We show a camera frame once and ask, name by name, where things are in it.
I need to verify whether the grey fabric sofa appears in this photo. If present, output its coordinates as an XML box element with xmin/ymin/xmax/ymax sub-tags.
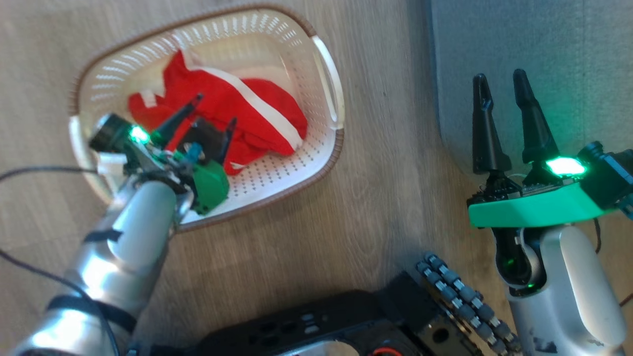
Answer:
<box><xmin>427</xmin><ymin>0</ymin><xmax>633</xmax><ymax>208</ymax></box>

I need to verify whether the grey roller omni wheel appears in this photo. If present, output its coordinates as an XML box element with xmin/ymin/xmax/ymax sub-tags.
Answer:
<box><xmin>415</xmin><ymin>252</ymin><xmax>523</xmax><ymax>356</ymax></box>

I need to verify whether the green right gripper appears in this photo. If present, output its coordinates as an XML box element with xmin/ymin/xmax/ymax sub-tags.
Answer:
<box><xmin>467</xmin><ymin>69</ymin><xmax>619</xmax><ymax>229</ymax></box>

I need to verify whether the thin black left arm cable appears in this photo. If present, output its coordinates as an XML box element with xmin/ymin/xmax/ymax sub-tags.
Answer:
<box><xmin>0</xmin><ymin>165</ymin><xmax>100</xmax><ymax>182</ymax></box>
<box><xmin>0</xmin><ymin>249</ymin><xmax>122</xmax><ymax>356</ymax></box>

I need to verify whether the white laundry basket brown rim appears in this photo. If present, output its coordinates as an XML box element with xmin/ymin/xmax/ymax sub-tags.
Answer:
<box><xmin>68</xmin><ymin>4</ymin><xmax>345</xmax><ymax>233</ymax></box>

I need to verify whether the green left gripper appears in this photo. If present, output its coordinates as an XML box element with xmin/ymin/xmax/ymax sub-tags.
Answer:
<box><xmin>130</xmin><ymin>93</ymin><xmax>238</xmax><ymax>216</ymax></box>

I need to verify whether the red cloth garment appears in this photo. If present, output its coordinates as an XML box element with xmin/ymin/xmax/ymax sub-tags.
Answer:
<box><xmin>128</xmin><ymin>49</ymin><xmax>309</xmax><ymax>177</ymax></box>

